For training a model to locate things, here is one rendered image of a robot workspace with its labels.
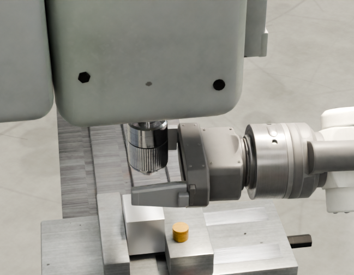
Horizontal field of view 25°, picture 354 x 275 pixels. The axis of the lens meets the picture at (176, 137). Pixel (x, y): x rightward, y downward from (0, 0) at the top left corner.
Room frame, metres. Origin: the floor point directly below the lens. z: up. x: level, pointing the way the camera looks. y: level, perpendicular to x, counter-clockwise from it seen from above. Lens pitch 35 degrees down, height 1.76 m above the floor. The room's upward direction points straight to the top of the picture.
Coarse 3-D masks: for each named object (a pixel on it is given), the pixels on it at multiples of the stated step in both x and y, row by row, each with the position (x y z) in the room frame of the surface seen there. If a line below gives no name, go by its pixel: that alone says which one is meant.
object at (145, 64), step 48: (48, 0) 0.66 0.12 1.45; (96, 0) 0.65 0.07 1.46; (144, 0) 0.66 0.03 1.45; (192, 0) 0.66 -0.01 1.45; (240, 0) 0.68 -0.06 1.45; (96, 48) 0.65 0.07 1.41; (144, 48) 0.66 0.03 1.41; (192, 48) 0.66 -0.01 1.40; (240, 48) 0.68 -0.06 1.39; (96, 96) 0.65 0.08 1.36; (144, 96) 0.66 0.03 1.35; (192, 96) 0.66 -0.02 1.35; (240, 96) 0.69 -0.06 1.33
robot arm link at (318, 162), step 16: (288, 128) 0.75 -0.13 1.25; (304, 128) 0.75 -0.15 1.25; (336, 128) 0.74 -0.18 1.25; (352, 128) 0.75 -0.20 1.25; (304, 144) 0.72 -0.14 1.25; (320, 144) 0.71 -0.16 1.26; (336, 144) 0.71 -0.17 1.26; (352, 144) 0.71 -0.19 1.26; (304, 160) 0.71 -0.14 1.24; (320, 160) 0.69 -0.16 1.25; (336, 160) 0.69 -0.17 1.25; (352, 160) 0.69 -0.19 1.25; (304, 176) 0.70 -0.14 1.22; (320, 176) 0.71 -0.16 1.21; (336, 176) 0.71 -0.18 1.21; (352, 176) 0.71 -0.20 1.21; (304, 192) 0.70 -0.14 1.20; (336, 192) 0.71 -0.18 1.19; (352, 192) 0.70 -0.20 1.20; (336, 208) 0.70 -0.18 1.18; (352, 208) 0.69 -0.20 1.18
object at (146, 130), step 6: (132, 126) 0.74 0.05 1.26; (138, 126) 0.74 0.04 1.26; (144, 126) 0.74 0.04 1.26; (150, 126) 0.74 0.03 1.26; (156, 126) 0.74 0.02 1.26; (162, 126) 0.74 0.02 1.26; (132, 132) 0.74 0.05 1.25; (138, 132) 0.73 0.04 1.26; (144, 132) 0.73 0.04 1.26; (150, 132) 0.73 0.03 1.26; (156, 132) 0.74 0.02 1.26; (162, 132) 0.74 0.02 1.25
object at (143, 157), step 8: (128, 136) 0.75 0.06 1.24; (136, 136) 0.74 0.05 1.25; (144, 136) 0.73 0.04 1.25; (152, 136) 0.73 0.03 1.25; (160, 136) 0.74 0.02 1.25; (128, 144) 0.75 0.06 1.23; (136, 144) 0.74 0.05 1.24; (144, 144) 0.73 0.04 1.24; (152, 144) 0.73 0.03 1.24; (160, 144) 0.74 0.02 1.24; (128, 152) 0.75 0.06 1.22; (136, 152) 0.74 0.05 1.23; (144, 152) 0.73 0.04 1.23; (152, 152) 0.73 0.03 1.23; (160, 152) 0.74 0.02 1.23; (136, 160) 0.74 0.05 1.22; (144, 160) 0.73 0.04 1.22; (152, 160) 0.73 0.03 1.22; (160, 160) 0.74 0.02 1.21; (136, 168) 0.74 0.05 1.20; (144, 168) 0.73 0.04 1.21; (152, 168) 0.73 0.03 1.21; (160, 168) 0.74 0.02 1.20
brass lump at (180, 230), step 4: (176, 224) 0.81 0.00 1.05; (180, 224) 0.81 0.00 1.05; (184, 224) 0.81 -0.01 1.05; (172, 228) 0.81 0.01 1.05; (176, 228) 0.80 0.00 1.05; (180, 228) 0.80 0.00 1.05; (184, 228) 0.80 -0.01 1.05; (188, 228) 0.81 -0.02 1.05; (172, 232) 0.80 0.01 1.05; (176, 232) 0.80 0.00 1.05; (180, 232) 0.80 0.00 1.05; (184, 232) 0.80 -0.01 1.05; (188, 232) 0.80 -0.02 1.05; (172, 236) 0.80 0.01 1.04; (176, 236) 0.80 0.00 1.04; (180, 236) 0.80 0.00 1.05; (184, 236) 0.80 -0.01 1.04; (188, 236) 0.80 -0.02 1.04; (176, 240) 0.80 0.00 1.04; (180, 240) 0.80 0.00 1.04; (184, 240) 0.80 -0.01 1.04
